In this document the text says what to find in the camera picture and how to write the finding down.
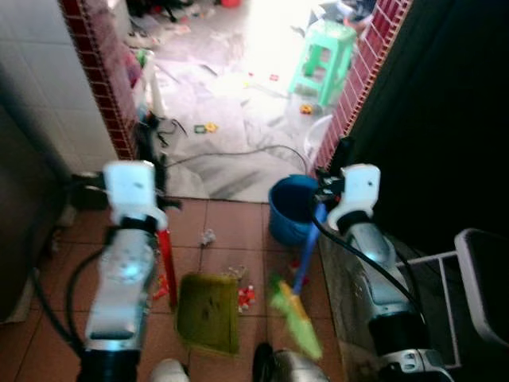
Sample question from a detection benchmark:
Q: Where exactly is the green plastic stool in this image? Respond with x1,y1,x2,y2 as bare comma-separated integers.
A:
287,19,358,109

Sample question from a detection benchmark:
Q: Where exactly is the white plastic basin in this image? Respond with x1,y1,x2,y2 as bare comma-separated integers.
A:
304,114,336,162

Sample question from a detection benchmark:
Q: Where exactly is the silver left robot foot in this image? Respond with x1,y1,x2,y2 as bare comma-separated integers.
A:
150,358,189,382

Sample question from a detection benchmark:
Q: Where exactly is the red and white litter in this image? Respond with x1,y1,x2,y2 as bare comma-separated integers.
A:
236,284,258,312

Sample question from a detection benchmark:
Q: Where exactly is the black floor cable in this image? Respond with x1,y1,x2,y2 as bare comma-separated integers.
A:
163,144,310,173

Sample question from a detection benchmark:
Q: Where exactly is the grey chair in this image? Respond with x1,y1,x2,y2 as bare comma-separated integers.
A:
454,228,509,351

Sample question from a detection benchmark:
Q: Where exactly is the white metal rack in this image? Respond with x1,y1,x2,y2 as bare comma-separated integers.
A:
396,250,464,368

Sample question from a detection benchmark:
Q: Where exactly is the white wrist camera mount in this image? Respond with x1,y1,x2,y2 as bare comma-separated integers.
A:
103,161,169,232
327,164,382,232

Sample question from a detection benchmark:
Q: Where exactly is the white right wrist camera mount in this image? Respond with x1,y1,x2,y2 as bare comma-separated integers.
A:
327,164,382,232

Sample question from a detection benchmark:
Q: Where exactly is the silver robot foot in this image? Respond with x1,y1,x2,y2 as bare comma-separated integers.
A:
252,341,328,382
150,358,189,382

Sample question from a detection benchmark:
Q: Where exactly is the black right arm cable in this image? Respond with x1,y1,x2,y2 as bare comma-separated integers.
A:
309,209,424,313

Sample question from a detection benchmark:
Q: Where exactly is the blue plastic bucket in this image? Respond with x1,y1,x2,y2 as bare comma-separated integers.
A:
267,174,324,247

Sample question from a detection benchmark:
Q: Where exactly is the silver right robot foot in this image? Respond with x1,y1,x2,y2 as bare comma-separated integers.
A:
252,341,328,382

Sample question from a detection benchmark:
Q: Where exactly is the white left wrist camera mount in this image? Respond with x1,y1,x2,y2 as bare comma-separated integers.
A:
103,161,169,232

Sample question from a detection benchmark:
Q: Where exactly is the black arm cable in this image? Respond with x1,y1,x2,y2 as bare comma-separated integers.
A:
26,237,106,361
309,209,424,313

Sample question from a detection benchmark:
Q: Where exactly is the olive dustpan with red handle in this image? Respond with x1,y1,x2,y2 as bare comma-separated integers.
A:
155,227,242,357

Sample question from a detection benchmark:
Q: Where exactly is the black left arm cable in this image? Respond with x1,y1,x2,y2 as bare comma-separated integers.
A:
26,237,106,361

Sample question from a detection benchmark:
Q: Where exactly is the green broom with blue handle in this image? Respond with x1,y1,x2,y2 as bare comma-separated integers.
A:
268,203,328,361

